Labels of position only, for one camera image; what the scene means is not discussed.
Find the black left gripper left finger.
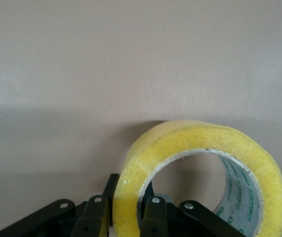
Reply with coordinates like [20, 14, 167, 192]
[0, 174, 119, 237]

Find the brown table mat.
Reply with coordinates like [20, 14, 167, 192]
[0, 0, 282, 237]

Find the yellow packing tape roll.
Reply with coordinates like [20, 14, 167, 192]
[113, 119, 282, 237]

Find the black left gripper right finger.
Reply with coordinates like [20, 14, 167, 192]
[141, 182, 245, 237]

